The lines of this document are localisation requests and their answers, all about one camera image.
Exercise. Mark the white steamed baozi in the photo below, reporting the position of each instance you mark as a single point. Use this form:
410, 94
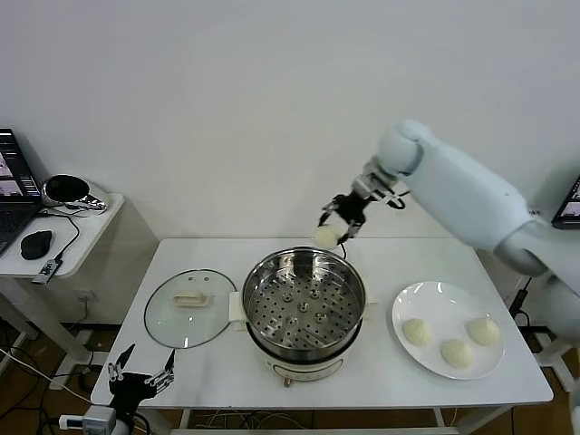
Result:
485, 330
417, 332
457, 352
327, 236

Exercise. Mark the black computer mouse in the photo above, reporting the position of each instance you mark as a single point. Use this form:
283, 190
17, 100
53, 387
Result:
36, 244

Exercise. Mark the white side table with mouse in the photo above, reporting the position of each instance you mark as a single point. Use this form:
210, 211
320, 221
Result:
90, 235

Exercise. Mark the small black usb hub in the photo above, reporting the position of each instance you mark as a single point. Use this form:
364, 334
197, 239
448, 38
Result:
46, 271

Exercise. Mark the black laptop with pink screen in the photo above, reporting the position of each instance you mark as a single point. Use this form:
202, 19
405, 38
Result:
568, 208

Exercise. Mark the white wall outlet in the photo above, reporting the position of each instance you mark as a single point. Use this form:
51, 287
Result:
87, 296

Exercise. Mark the cream electric cooker base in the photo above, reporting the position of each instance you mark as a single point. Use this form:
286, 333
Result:
303, 367

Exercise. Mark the black laptop beside mouse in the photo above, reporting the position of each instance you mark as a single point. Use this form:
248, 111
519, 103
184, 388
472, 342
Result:
13, 217

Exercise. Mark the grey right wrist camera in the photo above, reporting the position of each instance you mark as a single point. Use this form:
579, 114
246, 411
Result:
364, 185

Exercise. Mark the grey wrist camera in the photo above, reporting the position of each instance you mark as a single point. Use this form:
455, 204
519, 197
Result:
97, 418
364, 185

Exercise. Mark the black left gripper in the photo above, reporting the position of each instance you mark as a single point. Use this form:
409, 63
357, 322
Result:
131, 387

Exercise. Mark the white round plate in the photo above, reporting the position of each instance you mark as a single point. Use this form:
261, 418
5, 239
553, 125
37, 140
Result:
444, 308

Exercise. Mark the white power strip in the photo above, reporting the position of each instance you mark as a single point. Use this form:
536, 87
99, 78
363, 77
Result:
59, 383

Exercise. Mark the perforated steel steamer basket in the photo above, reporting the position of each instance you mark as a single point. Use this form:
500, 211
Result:
303, 308

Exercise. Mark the white table frame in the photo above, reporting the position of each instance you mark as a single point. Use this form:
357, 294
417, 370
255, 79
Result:
446, 417

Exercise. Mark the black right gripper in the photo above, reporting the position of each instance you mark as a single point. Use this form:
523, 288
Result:
350, 207

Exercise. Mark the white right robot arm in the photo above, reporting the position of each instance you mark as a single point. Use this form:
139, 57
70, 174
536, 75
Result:
453, 181

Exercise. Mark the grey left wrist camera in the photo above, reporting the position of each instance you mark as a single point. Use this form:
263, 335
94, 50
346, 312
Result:
97, 418

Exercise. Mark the chrome oval gadget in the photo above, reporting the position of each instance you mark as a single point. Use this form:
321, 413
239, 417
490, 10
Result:
68, 190

